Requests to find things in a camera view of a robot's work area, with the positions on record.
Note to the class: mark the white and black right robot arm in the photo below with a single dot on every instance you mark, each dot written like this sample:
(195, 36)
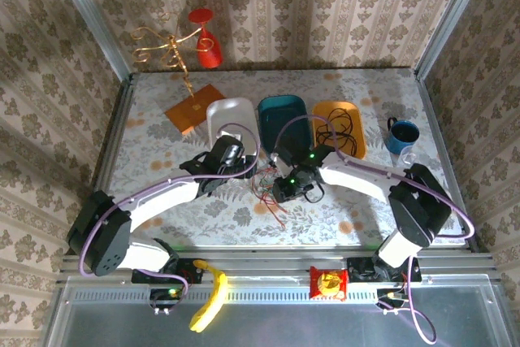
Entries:
(365, 176)

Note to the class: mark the floral table mat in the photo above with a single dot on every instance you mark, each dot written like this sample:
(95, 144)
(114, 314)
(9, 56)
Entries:
(243, 233)

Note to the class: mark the teal plastic tray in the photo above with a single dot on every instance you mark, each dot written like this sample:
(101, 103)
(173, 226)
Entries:
(280, 119)

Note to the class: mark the white plastic tray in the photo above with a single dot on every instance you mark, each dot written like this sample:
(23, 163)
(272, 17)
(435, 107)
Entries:
(231, 113)

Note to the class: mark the orange plastic tray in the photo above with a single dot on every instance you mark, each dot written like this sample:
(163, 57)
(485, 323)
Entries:
(359, 119)

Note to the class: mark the red snack packet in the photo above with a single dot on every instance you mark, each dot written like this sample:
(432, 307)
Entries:
(328, 284)

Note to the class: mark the blue mug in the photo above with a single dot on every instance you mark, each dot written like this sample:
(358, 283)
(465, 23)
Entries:
(404, 137)

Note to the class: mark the yellow banana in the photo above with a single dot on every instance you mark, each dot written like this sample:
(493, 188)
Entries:
(219, 286)

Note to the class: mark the red wine glass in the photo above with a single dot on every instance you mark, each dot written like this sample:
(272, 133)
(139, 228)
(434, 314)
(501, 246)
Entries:
(208, 52)

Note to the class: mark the grey metal shelf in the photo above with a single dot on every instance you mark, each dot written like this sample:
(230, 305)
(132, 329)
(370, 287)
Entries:
(284, 326)

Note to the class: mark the small controller board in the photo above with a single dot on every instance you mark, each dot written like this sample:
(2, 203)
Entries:
(390, 296)
(166, 296)

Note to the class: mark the aluminium frame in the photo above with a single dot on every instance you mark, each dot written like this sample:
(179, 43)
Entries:
(243, 259)

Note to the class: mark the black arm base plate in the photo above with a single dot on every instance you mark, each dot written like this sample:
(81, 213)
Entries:
(140, 276)
(355, 278)

